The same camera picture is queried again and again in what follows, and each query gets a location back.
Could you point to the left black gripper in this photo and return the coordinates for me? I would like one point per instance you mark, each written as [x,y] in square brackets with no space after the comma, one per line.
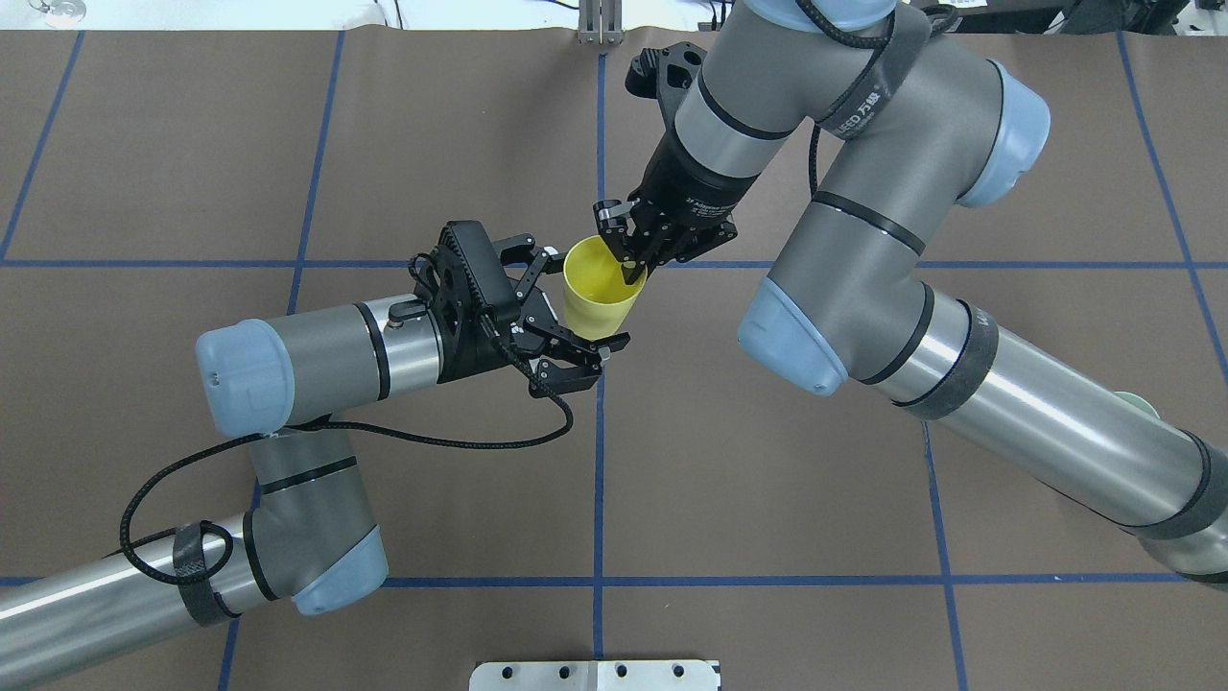
[472,357]

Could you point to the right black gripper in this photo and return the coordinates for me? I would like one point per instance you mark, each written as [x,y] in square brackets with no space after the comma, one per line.
[687,190]

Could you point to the yellow plastic cup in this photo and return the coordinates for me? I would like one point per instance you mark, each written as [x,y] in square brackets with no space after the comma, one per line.
[596,296]

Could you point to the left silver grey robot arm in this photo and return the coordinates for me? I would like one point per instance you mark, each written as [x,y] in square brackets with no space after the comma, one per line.
[276,390]

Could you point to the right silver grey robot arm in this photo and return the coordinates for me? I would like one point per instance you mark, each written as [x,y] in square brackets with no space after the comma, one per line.
[924,125]

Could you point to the light green plastic cup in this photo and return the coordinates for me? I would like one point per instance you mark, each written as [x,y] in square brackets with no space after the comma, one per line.
[1139,403]

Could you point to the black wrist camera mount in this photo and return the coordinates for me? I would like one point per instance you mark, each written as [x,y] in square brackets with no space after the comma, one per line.
[665,75]

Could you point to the aluminium profile post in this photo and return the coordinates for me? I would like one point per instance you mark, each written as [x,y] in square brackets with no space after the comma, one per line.
[601,22]

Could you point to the white pedestal base plate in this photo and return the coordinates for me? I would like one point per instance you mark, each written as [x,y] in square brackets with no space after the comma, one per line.
[652,674]

